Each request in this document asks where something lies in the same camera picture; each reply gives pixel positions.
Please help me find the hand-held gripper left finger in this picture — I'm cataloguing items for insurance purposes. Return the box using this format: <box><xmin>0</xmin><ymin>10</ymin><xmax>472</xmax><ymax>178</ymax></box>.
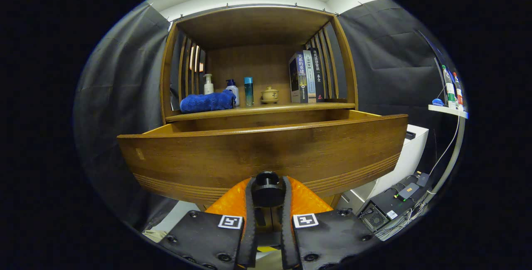
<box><xmin>159</xmin><ymin>177</ymin><xmax>258</xmax><ymax>270</ymax></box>

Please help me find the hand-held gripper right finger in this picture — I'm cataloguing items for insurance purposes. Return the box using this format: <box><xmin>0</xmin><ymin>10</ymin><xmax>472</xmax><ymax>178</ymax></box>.
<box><xmin>282</xmin><ymin>176</ymin><xmax>381</xmax><ymax>270</ymax></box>

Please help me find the wooden drawer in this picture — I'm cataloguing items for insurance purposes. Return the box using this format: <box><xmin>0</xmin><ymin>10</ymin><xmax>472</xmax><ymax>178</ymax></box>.
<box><xmin>117</xmin><ymin>110</ymin><xmax>409</xmax><ymax>208</ymax></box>

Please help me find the wooden countertop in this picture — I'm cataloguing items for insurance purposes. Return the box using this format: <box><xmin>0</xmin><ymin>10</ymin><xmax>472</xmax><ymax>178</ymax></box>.
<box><xmin>165</xmin><ymin>102</ymin><xmax>356</xmax><ymax>123</ymax></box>

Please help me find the white low cabinet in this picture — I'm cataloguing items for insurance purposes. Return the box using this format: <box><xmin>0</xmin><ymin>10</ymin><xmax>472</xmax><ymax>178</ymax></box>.
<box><xmin>339</xmin><ymin>124</ymin><xmax>429</xmax><ymax>214</ymax></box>

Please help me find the wooden cabinet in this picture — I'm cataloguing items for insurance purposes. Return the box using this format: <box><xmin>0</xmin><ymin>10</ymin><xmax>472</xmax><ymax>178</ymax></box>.
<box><xmin>160</xmin><ymin>5</ymin><xmax>359</xmax><ymax>131</ymax></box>

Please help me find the black computer box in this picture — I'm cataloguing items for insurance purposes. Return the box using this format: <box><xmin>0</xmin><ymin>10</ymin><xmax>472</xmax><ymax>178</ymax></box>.
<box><xmin>358</xmin><ymin>187</ymin><xmax>416</xmax><ymax>233</ymax></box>

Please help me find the blue towel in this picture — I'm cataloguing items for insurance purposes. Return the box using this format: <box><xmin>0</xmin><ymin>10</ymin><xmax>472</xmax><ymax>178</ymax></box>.
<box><xmin>180</xmin><ymin>90</ymin><xmax>236</xmax><ymax>114</ymax></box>

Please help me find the yellow lidded tea cup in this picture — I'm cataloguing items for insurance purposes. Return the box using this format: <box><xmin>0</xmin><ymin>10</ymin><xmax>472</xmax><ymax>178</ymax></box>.
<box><xmin>261</xmin><ymin>86</ymin><xmax>280</xmax><ymax>104</ymax></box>

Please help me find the teal bottle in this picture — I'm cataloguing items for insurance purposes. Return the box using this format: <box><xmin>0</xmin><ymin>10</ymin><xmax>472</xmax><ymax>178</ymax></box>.
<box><xmin>244</xmin><ymin>76</ymin><xmax>254</xmax><ymax>107</ymax></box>

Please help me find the white bottle with blue cap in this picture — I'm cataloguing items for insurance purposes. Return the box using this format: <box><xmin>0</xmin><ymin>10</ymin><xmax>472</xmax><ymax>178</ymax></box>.
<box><xmin>226</xmin><ymin>79</ymin><xmax>240</xmax><ymax>107</ymax></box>

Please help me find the blue spine book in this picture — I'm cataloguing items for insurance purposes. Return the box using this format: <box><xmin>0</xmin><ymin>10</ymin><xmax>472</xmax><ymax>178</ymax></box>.
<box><xmin>289</xmin><ymin>51</ymin><xmax>309</xmax><ymax>103</ymax></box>

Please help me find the white spine book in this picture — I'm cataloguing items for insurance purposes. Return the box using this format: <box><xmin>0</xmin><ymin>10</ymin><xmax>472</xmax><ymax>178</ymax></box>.
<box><xmin>303</xmin><ymin>50</ymin><xmax>317</xmax><ymax>103</ymax></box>

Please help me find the black spine book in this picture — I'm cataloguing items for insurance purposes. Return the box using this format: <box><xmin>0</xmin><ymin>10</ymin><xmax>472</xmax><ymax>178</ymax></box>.
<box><xmin>310</xmin><ymin>47</ymin><xmax>326</xmax><ymax>103</ymax></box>

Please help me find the white side table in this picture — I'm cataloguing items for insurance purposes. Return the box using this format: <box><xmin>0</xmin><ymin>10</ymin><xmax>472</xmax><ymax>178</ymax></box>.
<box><xmin>428</xmin><ymin>104</ymin><xmax>469</xmax><ymax>204</ymax></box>

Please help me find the green label water bottle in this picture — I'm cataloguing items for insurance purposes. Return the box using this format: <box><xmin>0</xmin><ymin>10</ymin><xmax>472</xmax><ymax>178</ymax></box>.
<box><xmin>442</xmin><ymin>65</ymin><xmax>457</xmax><ymax>109</ymax></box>

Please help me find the computer monitor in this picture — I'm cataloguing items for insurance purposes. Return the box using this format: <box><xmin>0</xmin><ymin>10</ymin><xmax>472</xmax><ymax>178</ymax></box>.
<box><xmin>417</xmin><ymin>29</ymin><xmax>451</xmax><ymax>105</ymax></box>

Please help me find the red label water bottle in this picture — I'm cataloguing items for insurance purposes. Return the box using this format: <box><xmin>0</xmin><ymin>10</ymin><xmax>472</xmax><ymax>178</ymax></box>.
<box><xmin>453</xmin><ymin>72</ymin><xmax>464</xmax><ymax>110</ymax></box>

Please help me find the white cable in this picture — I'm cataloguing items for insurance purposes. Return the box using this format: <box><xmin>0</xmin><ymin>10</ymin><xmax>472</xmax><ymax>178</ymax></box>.
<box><xmin>428</xmin><ymin>114</ymin><xmax>461</xmax><ymax>176</ymax></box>

